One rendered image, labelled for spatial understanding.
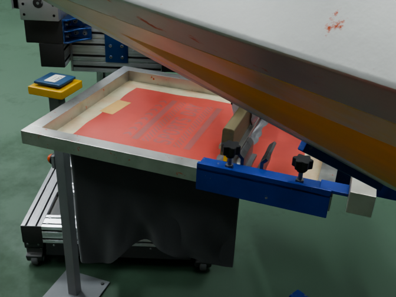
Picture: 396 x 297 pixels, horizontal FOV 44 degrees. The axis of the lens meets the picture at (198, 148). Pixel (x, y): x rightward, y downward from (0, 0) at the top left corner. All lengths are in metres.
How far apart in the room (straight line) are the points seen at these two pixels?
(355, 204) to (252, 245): 1.52
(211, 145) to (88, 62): 0.84
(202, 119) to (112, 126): 0.27
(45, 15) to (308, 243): 1.64
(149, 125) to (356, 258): 1.48
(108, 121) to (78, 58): 0.61
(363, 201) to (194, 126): 0.58
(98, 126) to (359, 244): 1.66
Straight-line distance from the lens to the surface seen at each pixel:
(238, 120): 1.24
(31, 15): 1.88
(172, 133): 1.38
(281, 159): 1.29
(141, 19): 0.17
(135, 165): 1.20
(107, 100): 1.60
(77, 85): 1.76
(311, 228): 2.71
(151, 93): 1.65
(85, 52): 2.00
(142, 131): 1.39
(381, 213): 2.97
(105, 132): 1.39
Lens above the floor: 1.56
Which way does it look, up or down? 28 degrees down
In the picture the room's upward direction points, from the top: 3 degrees clockwise
